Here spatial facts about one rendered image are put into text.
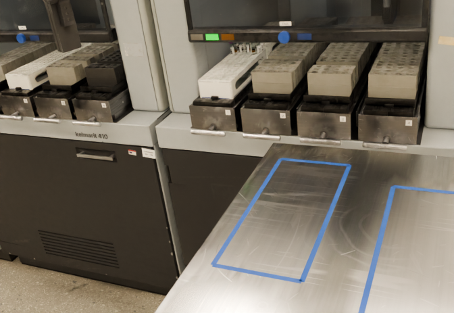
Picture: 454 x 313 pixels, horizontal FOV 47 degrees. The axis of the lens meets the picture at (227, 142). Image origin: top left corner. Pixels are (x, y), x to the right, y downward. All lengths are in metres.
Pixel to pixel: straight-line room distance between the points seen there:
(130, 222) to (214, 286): 1.03
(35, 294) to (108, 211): 0.57
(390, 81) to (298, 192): 0.47
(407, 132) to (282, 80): 0.34
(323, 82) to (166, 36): 0.46
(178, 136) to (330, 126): 0.44
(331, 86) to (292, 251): 0.63
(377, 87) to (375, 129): 0.11
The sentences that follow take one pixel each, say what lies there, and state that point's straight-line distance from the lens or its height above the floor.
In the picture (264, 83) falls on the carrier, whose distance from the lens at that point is 1.40.
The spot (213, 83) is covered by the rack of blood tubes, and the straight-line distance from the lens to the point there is 1.42.
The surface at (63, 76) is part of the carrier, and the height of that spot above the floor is 0.85.
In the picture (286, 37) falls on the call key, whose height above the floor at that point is 0.98.
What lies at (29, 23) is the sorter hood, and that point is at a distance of 1.77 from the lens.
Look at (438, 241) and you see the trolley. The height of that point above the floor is 0.82.
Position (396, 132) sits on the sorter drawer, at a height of 0.77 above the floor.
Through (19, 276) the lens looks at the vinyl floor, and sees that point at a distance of 2.37.
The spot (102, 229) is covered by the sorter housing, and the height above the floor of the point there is 0.32.
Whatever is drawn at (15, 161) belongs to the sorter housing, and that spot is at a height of 0.56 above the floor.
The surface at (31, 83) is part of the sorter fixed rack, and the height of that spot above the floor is 0.84.
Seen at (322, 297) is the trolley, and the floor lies 0.82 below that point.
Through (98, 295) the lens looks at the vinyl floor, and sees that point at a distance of 2.12.
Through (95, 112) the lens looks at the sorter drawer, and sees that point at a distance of 1.62.
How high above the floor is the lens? 1.34
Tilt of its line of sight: 26 degrees down
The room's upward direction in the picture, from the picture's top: 8 degrees counter-clockwise
